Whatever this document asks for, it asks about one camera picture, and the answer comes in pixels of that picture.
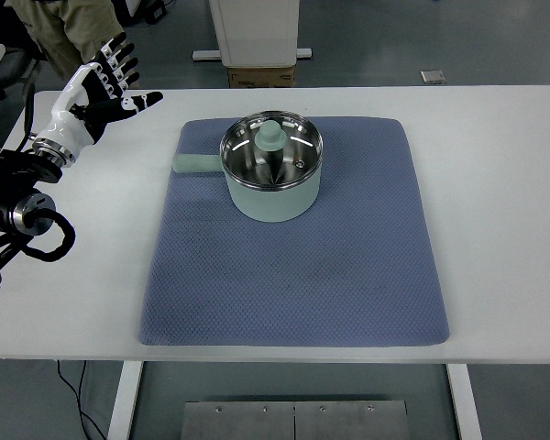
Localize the metal base plate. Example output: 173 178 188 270
181 401 411 439

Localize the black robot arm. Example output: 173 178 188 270
0 149 75 287

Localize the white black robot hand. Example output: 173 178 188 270
32 32 163 168

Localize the cardboard box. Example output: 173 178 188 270
227 65 296 89

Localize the green pot with handle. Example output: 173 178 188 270
172 111 323 223

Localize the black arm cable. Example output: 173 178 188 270
19 82 77 263

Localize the person in khaki trousers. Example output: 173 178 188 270
8 0 124 81

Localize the grey floor outlet plate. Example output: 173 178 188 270
420 70 446 85

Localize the glass pot lid green knob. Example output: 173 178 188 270
220 111 323 191

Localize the black floor cable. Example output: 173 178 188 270
55 360 107 440

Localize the white cabinet column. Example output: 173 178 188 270
192 0 313 68

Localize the blue quilted mat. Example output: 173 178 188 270
138 116 449 347

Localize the white table leg frame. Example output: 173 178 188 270
106 361 483 439

